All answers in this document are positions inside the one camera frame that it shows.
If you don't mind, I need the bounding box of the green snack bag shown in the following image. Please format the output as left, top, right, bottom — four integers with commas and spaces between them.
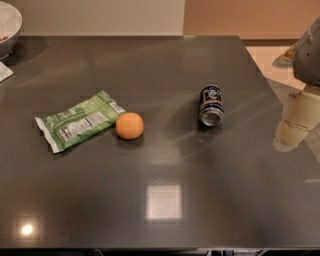
35, 90, 125, 153

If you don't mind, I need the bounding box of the white bowl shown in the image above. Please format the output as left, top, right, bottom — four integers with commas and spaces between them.
0, 1, 23, 59

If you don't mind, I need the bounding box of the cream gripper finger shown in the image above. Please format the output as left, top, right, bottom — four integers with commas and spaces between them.
282, 86, 320, 131
273, 120, 308, 152

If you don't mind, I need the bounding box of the blue pepsi can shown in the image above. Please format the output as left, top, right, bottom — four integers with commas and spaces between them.
198, 84, 224, 127

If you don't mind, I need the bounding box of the orange fruit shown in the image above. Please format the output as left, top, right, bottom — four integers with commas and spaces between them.
116, 112, 144, 140

